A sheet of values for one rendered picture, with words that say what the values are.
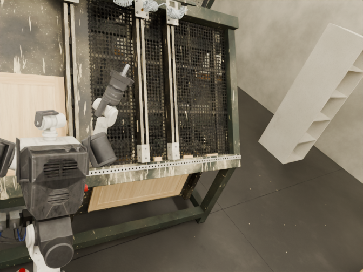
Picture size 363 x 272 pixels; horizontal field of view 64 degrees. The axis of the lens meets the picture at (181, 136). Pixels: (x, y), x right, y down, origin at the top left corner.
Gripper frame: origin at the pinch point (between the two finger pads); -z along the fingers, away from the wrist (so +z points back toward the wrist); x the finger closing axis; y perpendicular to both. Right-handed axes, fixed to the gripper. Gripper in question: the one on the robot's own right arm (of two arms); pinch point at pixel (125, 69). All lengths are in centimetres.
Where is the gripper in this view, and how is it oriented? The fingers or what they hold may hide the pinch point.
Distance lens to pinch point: 148.6
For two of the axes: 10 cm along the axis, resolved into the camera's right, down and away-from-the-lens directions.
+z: -5.0, 8.2, 2.9
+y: -0.4, -3.6, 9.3
